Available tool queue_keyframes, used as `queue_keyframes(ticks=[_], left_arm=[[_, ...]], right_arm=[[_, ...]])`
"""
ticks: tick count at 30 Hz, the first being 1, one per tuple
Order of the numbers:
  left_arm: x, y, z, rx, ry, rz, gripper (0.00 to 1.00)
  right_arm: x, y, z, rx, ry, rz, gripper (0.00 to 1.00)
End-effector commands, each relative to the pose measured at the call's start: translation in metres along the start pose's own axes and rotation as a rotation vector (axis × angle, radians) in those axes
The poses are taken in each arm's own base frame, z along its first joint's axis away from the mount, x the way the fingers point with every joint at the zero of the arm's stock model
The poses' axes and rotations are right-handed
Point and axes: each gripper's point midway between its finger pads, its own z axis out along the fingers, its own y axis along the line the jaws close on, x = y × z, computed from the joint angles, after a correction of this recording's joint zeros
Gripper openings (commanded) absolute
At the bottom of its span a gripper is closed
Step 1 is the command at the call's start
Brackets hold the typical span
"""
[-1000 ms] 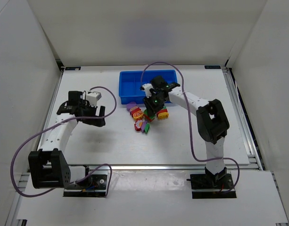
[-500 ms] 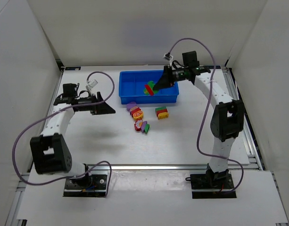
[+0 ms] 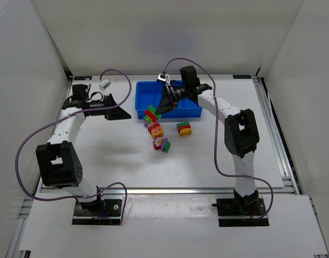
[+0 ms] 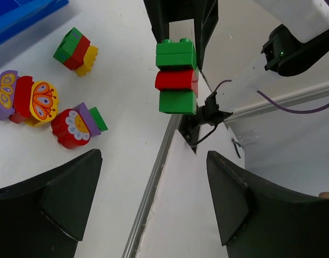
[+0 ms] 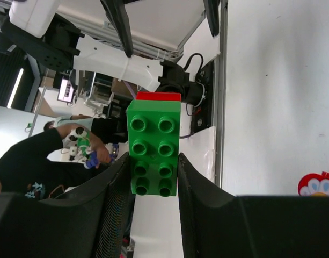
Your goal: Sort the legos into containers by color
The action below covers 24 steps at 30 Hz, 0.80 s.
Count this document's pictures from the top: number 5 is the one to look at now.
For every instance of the person in black shirt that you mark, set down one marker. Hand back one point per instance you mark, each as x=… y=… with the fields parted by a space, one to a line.
x=25 y=168

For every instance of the red rounded lego brick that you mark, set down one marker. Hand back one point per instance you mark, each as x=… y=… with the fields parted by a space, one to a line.
x=158 y=96

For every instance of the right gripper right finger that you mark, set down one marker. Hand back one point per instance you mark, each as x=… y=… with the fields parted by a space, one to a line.
x=215 y=223

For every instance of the aluminium frame rail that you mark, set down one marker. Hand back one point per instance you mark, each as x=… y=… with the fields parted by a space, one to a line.
x=220 y=94

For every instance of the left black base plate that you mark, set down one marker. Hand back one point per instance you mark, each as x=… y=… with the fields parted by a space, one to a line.
x=198 y=93

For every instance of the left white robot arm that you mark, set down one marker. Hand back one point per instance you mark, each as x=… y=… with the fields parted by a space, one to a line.
x=47 y=31

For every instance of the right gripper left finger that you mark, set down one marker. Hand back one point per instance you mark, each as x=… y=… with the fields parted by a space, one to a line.
x=88 y=221

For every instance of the green 2x4 lego brick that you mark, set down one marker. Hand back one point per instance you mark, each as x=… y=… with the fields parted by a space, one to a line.
x=153 y=138

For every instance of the red flower lego brick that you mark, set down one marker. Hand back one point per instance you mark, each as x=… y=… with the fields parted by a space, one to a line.
x=314 y=185

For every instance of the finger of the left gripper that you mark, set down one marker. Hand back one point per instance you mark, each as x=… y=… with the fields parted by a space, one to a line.
x=212 y=14
x=117 y=15

